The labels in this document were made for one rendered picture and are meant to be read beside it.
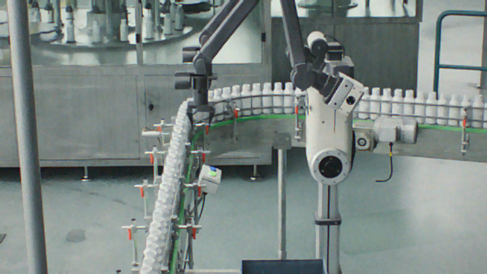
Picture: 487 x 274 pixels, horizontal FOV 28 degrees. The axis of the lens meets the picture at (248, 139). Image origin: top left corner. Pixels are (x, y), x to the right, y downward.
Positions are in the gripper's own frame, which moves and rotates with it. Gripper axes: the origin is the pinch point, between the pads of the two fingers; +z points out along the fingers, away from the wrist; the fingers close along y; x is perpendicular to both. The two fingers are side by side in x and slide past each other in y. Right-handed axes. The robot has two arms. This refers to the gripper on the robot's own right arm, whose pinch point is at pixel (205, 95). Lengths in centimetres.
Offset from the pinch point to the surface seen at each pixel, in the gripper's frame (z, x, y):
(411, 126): 37, -82, -103
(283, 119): 43, -113, -38
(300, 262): 46, 68, -37
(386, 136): 43, -81, -91
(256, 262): 46, 68, -21
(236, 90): 26, -111, -12
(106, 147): 114, -284, 84
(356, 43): 75, -474, -121
